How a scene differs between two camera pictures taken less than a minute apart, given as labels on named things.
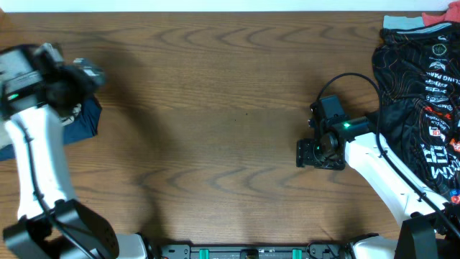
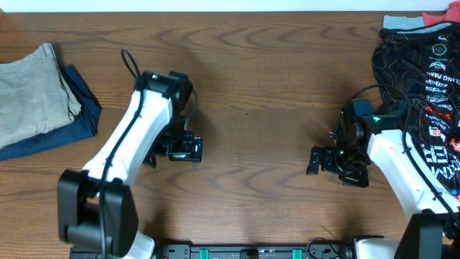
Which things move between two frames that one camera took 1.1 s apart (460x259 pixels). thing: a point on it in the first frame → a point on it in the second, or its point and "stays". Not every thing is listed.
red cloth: (452, 14) stays
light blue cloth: (402, 21) stays
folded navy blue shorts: (85, 125) stays
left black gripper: (88, 86) → (187, 152)
